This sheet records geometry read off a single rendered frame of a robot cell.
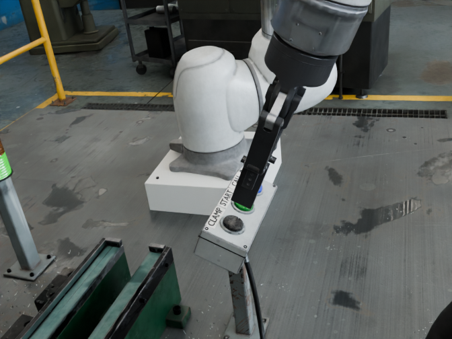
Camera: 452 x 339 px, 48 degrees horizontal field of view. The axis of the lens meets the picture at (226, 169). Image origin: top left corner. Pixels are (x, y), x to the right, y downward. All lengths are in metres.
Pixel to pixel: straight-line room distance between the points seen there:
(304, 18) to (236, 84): 0.64
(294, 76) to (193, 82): 0.60
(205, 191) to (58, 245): 0.36
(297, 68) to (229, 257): 0.29
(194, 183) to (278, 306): 0.38
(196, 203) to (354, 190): 0.39
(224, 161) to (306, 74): 0.68
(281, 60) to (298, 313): 0.53
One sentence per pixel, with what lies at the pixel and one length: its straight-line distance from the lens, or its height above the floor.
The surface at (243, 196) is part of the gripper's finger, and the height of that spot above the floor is 1.12.
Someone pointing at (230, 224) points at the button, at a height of 1.07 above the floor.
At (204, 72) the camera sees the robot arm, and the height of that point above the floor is 1.13.
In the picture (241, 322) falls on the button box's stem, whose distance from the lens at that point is 0.90.
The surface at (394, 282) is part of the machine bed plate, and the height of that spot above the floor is 0.80.
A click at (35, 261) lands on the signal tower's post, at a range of 1.19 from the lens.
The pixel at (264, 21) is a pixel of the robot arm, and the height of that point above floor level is 1.21.
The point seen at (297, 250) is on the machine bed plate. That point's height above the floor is 0.80.
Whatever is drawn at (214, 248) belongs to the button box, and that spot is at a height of 1.05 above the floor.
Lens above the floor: 1.48
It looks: 29 degrees down
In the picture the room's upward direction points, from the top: 7 degrees counter-clockwise
